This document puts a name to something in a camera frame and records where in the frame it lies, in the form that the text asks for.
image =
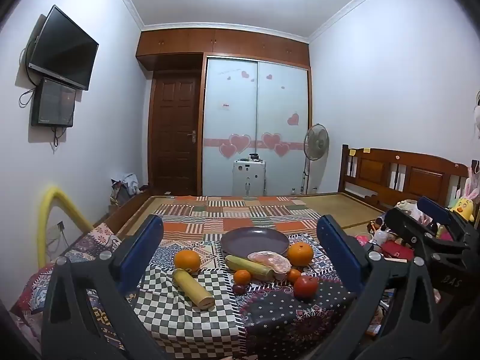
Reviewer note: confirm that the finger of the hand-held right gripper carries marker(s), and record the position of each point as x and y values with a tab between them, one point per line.
410	230
435	212

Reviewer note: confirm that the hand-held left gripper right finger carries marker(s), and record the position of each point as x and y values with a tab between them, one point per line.
337	253

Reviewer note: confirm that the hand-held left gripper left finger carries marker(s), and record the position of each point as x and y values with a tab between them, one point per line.
144	247

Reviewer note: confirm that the red flat case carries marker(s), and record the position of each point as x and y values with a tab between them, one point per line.
395	250

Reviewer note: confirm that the yellow chick plush toy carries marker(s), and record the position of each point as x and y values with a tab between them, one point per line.
464	205

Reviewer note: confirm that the white plastic bottle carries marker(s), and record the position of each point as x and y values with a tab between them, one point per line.
381	238

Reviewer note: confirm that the large orange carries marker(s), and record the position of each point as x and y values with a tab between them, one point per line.
300	254
187	260

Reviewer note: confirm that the red apple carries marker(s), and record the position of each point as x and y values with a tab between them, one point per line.
305	287

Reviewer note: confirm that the small mandarin orange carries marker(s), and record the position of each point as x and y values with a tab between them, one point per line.
294	275
242	276

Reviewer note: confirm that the wooden bed headboard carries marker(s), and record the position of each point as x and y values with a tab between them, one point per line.
405	172

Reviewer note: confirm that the pile of clothes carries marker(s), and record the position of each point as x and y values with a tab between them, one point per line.
125	185

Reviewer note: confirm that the patterned patchwork quilt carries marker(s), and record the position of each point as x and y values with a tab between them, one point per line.
180	330

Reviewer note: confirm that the striped patchwork blanket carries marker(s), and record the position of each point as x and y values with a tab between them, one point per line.
232	215

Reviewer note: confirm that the yellow foam tube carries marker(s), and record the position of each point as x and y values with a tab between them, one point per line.
56	198

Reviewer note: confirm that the dark plum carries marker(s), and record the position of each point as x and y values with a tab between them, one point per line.
238	288

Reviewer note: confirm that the standing electric fan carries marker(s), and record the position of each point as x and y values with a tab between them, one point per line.
316	142

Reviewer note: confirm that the brown wooden door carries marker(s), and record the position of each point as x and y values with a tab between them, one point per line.
174	131

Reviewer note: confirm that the frosted sliding wardrobe with hearts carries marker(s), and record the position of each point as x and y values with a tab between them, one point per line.
255	120

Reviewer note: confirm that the wooden overhead cabinet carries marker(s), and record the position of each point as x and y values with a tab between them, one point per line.
225	43

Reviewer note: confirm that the wooden bed side rail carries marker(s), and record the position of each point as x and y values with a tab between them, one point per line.
120	213

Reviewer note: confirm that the wall socket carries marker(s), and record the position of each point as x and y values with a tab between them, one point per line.
60	226

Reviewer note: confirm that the small black wall monitor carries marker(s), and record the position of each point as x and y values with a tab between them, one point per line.
52	103

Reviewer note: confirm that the wall-mounted black television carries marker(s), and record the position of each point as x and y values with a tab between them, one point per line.
63	48

